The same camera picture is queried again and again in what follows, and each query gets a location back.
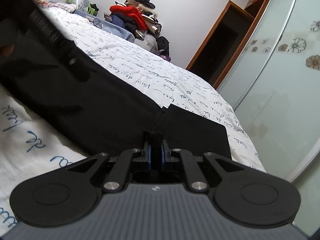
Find black pants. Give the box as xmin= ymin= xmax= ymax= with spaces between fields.
xmin=1 ymin=0 xmax=231 ymax=165

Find white script-print bedsheet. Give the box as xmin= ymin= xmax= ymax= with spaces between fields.
xmin=1 ymin=8 xmax=263 ymax=234

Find frosted glass wardrobe door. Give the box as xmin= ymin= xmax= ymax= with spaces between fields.
xmin=216 ymin=0 xmax=320 ymax=183

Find blue patterned blanket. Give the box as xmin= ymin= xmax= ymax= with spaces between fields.
xmin=73 ymin=10 xmax=135 ymax=43

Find green bag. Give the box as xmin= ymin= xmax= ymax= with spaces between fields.
xmin=87 ymin=3 xmax=99 ymax=16

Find red garment on pile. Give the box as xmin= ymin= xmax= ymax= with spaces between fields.
xmin=110 ymin=5 xmax=148 ymax=31

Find red floral blanket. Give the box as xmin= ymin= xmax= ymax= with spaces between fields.
xmin=32 ymin=0 xmax=54 ymax=8

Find pile of mixed clothes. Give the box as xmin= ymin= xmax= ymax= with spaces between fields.
xmin=104 ymin=0 xmax=171 ymax=62

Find wooden door frame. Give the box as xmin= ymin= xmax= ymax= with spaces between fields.
xmin=186 ymin=0 xmax=271 ymax=89

